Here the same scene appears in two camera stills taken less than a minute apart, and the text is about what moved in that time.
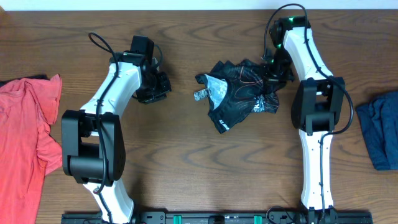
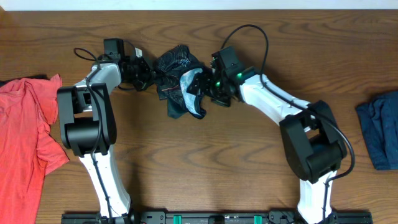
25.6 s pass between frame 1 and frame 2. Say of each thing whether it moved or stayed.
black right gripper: moved
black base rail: stayed
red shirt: stayed
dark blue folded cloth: stayed
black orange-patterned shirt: moved
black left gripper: moved
